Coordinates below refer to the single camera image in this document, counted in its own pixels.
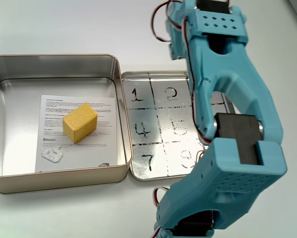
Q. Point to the gold square tin box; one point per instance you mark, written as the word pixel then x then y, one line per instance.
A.
pixel 64 181

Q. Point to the silver tin lid with numbers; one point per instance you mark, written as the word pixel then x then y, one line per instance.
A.
pixel 143 119

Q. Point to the white printed paper sheet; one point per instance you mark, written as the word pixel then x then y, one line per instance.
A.
pixel 101 148

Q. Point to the small white plastic piece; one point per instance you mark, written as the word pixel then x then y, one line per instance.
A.
pixel 51 154

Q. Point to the yellow block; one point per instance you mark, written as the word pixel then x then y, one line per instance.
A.
pixel 80 124

